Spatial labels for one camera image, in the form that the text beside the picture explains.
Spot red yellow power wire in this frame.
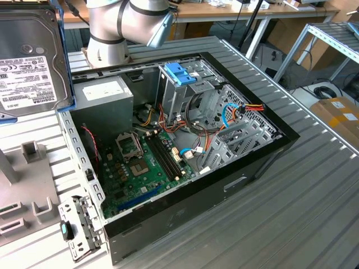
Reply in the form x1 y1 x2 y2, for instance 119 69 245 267
239 102 266 113

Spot hard disk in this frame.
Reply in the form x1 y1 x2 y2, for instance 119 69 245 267
0 0 77 124

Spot metal disk bay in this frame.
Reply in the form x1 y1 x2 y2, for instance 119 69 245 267
200 120 283 176

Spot black RAM slot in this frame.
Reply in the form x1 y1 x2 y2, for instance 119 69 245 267
144 134 179 182
151 133 186 177

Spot metal drive cage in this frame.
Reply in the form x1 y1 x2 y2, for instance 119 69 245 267
155 59 225 127

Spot CPU socket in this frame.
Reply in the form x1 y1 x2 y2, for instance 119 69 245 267
128 158 152 178

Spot metal socket cover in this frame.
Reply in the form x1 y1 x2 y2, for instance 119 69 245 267
114 130 145 163

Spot green motherboard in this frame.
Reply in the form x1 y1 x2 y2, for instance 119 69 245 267
98 129 197 220

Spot blue plastic drive latch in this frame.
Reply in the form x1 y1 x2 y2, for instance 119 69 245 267
164 62 198 87

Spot blue expansion slot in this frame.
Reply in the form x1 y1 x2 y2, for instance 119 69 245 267
116 183 163 213

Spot black open PC case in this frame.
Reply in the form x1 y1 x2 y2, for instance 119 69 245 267
56 51 301 266

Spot grey power supply unit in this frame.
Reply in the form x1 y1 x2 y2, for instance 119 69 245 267
70 75 135 141

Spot wooden desk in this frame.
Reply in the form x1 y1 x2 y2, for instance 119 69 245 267
168 0 342 53
60 0 92 31

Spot black tripod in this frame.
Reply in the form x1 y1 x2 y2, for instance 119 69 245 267
237 0 266 53

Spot black latch blue button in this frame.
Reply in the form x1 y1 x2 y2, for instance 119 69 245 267
59 220 76 242

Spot plain cardboard box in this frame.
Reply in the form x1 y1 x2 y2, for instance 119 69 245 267
266 16 339 71

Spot grey parts rack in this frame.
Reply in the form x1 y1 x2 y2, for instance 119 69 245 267
0 141 61 248

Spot cardboard box with labels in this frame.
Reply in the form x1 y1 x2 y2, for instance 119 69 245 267
310 97 359 146

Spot red orange wire bundle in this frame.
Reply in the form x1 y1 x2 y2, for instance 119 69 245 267
157 103 215 157

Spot short blue wire white plug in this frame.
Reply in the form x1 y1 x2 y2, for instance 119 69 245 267
178 146 209 161

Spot yellow orange wire bundle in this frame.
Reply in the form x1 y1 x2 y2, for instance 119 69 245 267
136 108 155 127

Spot long blue data wire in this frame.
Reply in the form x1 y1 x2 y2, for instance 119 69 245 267
221 102 242 130

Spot red black fan wire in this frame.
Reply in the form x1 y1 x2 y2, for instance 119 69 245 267
80 125 100 164

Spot metal slot bracket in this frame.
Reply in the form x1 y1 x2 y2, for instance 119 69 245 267
57 194 109 263

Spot black cable coil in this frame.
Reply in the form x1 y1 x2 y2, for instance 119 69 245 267
313 86 339 99

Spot metal frame slat table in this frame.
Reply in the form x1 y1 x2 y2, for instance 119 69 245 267
273 21 359 85

